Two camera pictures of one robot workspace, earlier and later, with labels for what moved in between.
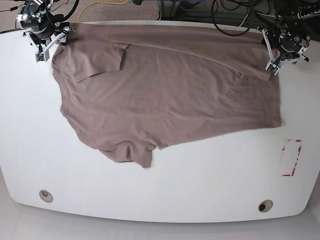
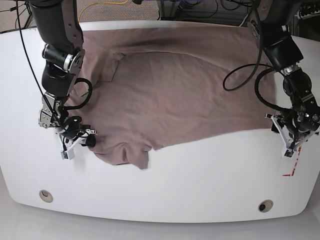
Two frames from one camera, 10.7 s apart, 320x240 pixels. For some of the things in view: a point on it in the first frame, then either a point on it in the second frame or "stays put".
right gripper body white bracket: (274, 64) → (289, 152)
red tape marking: (295, 164) stays put
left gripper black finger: (63, 40) → (91, 140)
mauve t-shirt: (129, 88) stays put
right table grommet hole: (265, 205) stays put
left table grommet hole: (46, 196) stays put
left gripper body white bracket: (42, 54) → (68, 153)
